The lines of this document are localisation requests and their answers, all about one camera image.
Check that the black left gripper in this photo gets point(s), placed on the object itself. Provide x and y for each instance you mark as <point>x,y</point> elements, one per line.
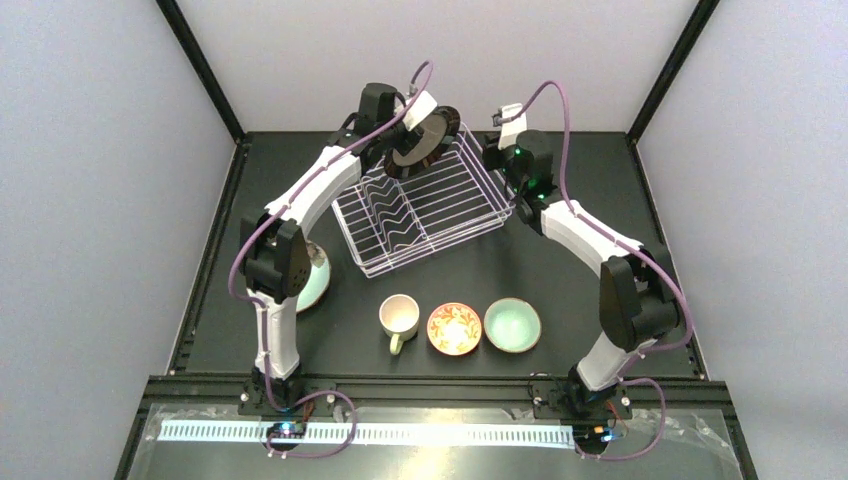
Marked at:
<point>403,146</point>

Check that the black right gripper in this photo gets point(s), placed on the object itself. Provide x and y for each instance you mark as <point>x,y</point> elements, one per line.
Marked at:
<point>494,153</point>

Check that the black striped rim dinner plate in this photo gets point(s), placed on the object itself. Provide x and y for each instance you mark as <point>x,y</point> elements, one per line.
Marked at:
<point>440,130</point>

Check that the white wire dish rack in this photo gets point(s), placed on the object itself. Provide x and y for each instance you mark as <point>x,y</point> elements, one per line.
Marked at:
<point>390,223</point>

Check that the green flower plate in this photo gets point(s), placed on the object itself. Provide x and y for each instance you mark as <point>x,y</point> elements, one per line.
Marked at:
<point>319,279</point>

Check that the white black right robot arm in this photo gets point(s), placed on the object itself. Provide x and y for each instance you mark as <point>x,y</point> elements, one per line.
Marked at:
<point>637,306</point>

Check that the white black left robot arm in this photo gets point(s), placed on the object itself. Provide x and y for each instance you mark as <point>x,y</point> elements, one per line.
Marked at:
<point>272,266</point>

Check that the green glazed small bowl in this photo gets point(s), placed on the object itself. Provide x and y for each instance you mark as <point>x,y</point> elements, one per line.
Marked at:
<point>512,325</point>

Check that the orange floral small bowl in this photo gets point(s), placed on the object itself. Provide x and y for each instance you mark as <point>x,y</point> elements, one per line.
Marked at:
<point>454,329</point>

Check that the white led light strip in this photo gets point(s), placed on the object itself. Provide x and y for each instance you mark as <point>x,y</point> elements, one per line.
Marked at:
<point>382,434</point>

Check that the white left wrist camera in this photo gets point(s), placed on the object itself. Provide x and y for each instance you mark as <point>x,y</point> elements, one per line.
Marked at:
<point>419,110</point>

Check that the cream mug green handle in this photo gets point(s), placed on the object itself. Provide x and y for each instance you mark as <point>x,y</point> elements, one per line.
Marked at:
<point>399,316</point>

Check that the black frame post right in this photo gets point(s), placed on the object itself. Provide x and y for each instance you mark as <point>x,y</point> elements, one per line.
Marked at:
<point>682,48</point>

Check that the black frame post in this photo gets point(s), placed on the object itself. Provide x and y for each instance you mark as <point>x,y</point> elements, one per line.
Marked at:
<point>682,48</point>
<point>193,51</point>

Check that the black frame post left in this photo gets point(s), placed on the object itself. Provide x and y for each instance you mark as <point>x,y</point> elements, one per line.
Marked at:
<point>193,51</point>

